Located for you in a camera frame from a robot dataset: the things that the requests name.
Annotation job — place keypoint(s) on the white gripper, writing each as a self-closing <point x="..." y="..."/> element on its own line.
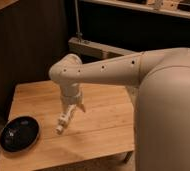
<point x="69" y="102"/>

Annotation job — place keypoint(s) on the wooden beam rail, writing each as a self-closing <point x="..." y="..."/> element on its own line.
<point x="96" y="50"/>

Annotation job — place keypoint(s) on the metal vertical pole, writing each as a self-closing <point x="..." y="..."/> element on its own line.
<point x="78" y="33"/>

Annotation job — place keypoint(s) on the black ceramic bowl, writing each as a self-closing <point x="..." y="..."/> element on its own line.
<point x="19" y="134"/>

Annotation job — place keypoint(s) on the upper wooden shelf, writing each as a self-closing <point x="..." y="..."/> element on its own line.
<point x="155" y="8"/>

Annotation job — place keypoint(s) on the small white bottle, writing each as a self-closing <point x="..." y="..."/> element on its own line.
<point x="63" y="121"/>

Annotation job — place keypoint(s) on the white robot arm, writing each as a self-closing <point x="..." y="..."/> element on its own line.
<point x="162" y="110"/>

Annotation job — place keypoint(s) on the wooden table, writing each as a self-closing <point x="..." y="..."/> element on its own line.
<point x="104" y="127"/>

